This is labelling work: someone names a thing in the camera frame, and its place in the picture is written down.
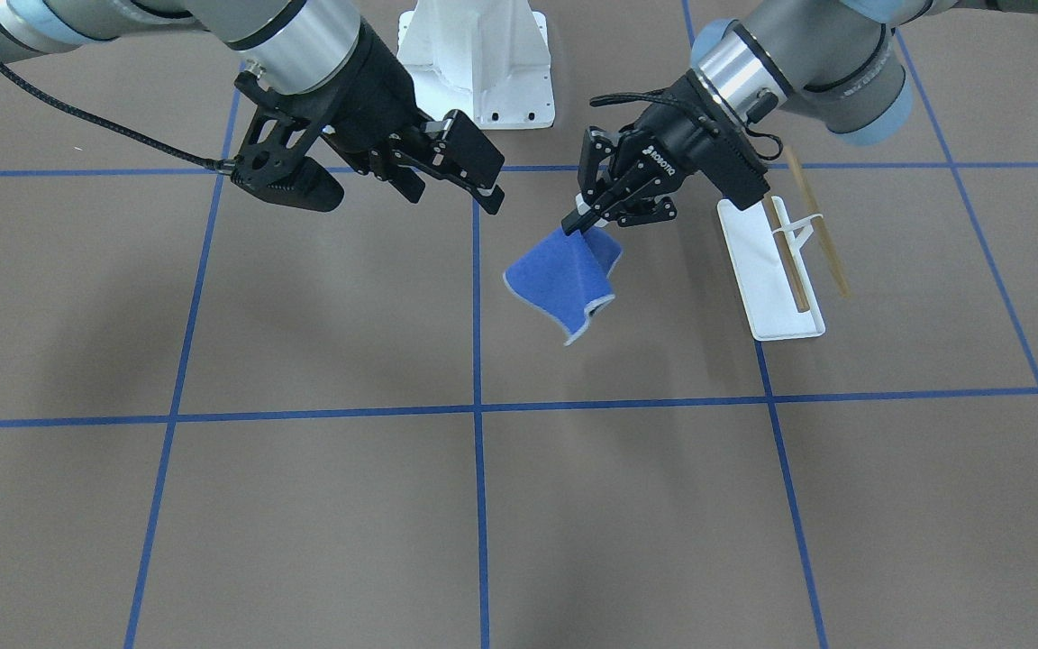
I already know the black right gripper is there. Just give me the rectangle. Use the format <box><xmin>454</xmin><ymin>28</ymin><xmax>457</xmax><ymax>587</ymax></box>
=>
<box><xmin>324</xmin><ymin>23</ymin><xmax>506</xmax><ymax>215</ymax></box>

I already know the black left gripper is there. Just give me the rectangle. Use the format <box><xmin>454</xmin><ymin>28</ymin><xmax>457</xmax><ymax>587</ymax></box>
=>
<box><xmin>561</xmin><ymin>71</ymin><xmax>770</xmax><ymax>235</ymax></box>

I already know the blue microfiber towel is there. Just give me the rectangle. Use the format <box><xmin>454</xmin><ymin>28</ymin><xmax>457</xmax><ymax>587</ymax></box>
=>
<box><xmin>503</xmin><ymin>227</ymin><xmax>624</xmax><ymax>346</ymax></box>

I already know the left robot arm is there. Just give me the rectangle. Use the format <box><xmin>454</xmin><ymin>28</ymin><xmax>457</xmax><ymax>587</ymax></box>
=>
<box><xmin>561</xmin><ymin>1</ymin><xmax>1038</xmax><ymax>235</ymax></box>

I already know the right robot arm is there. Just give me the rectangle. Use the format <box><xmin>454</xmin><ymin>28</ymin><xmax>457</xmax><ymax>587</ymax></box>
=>
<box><xmin>0</xmin><ymin>1</ymin><xmax>506</xmax><ymax>214</ymax></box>

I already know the white wooden towel rack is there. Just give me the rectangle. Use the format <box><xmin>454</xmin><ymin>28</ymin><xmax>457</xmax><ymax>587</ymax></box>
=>
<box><xmin>716</xmin><ymin>145</ymin><xmax>851</xmax><ymax>342</ymax></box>

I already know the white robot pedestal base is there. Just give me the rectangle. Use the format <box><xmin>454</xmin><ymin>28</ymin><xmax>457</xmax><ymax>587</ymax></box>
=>
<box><xmin>397</xmin><ymin>1</ymin><xmax>556</xmax><ymax>129</ymax></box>

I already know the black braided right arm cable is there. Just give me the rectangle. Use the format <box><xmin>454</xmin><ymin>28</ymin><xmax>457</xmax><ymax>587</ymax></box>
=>
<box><xmin>0</xmin><ymin>27</ymin><xmax>241</xmax><ymax>174</ymax></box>

